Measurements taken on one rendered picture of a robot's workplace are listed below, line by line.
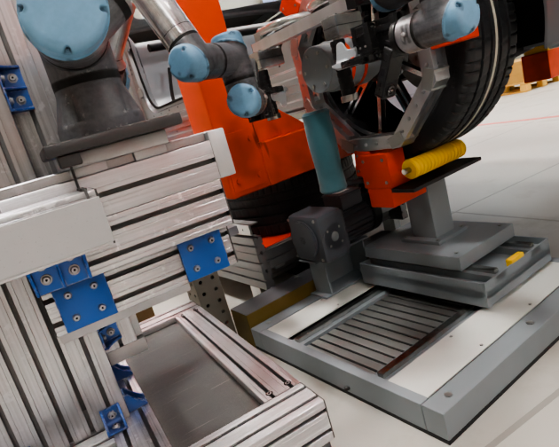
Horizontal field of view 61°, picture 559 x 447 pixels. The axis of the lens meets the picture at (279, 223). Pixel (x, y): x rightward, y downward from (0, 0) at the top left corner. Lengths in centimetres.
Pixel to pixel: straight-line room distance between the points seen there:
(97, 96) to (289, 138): 104
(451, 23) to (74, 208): 72
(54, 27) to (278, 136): 116
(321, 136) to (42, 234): 96
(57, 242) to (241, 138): 104
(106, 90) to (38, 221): 27
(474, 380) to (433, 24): 77
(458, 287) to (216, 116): 94
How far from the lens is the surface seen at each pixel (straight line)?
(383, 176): 149
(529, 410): 128
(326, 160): 150
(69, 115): 89
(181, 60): 104
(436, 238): 167
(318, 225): 160
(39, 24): 76
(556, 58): 340
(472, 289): 149
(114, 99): 88
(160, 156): 88
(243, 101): 112
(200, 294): 178
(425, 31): 102
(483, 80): 144
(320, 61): 138
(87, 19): 75
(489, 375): 125
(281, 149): 177
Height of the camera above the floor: 78
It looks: 13 degrees down
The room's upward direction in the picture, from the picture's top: 16 degrees counter-clockwise
